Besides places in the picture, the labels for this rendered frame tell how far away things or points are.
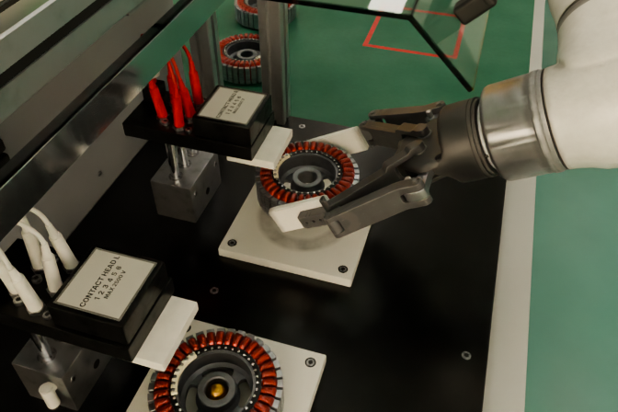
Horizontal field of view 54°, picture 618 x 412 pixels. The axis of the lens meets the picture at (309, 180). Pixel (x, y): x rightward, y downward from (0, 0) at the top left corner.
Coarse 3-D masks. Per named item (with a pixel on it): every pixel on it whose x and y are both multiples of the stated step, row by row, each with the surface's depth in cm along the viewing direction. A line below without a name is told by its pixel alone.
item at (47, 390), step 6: (42, 384) 51; (48, 384) 51; (54, 384) 51; (42, 390) 51; (48, 390) 51; (54, 390) 51; (42, 396) 51; (48, 396) 51; (54, 396) 52; (48, 402) 51; (54, 402) 52; (60, 402) 53; (54, 408) 52
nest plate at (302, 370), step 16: (192, 320) 60; (288, 352) 57; (304, 352) 57; (288, 368) 56; (304, 368) 56; (320, 368) 56; (144, 384) 54; (240, 384) 54; (288, 384) 54; (304, 384) 54; (144, 400) 53; (192, 400) 53; (240, 400) 53; (288, 400) 53; (304, 400) 53
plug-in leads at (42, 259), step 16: (32, 208) 45; (48, 224) 46; (32, 240) 47; (64, 240) 47; (0, 256) 42; (32, 256) 48; (48, 256) 45; (64, 256) 48; (0, 272) 45; (16, 272) 43; (48, 272) 46; (16, 288) 44; (32, 288) 45; (48, 288) 47; (32, 304) 45
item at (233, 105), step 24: (168, 96) 68; (192, 96) 68; (216, 96) 64; (240, 96) 64; (264, 96) 64; (144, 120) 65; (168, 120) 64; (192, 120) 62; (216, 120) 61; (240, 120) 61; (264, 120) 64; (168, 144) 66; (192, 144) 63; (216, 144) 62; (240, 144) 62; (264, 144) 64
